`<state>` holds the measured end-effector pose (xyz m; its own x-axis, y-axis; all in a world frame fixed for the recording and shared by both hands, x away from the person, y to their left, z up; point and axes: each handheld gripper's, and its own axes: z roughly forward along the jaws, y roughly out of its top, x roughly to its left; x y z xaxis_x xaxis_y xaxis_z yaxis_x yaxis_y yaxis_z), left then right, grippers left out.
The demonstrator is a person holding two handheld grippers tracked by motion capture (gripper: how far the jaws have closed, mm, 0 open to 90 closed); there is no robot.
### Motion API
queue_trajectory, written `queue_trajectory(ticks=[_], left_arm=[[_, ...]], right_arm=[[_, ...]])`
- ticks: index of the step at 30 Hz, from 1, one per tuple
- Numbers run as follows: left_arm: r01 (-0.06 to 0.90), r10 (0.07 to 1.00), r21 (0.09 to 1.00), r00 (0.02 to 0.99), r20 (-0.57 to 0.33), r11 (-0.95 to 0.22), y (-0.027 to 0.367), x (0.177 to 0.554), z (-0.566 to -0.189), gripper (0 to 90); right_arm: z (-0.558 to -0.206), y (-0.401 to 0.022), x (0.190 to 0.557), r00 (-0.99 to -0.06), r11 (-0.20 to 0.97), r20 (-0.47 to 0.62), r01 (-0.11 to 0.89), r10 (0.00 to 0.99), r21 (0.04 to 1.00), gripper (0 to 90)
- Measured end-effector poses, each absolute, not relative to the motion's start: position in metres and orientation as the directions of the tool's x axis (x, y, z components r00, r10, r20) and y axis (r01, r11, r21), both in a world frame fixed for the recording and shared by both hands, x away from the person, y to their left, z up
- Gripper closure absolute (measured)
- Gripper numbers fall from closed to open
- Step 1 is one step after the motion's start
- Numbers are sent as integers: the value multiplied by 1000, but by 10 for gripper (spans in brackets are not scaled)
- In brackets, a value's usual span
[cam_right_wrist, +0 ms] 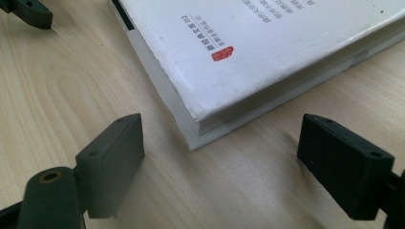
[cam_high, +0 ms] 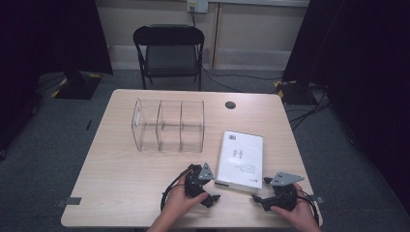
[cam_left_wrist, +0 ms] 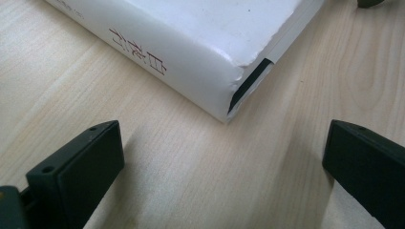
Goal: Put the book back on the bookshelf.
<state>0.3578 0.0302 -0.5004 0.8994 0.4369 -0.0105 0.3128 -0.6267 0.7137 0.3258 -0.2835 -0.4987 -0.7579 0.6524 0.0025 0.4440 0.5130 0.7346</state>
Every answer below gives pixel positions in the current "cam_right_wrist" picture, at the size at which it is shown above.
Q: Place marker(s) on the white book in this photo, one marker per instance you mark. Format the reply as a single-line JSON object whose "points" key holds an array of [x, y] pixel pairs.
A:
{"points": [[242, 60]]}

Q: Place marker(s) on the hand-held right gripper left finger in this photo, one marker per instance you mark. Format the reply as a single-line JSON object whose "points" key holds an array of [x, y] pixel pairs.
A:
{"points": [[110, 165]]}

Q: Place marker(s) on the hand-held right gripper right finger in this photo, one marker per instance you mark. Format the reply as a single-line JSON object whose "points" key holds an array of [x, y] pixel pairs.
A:
{"points": [[344, 165]]}

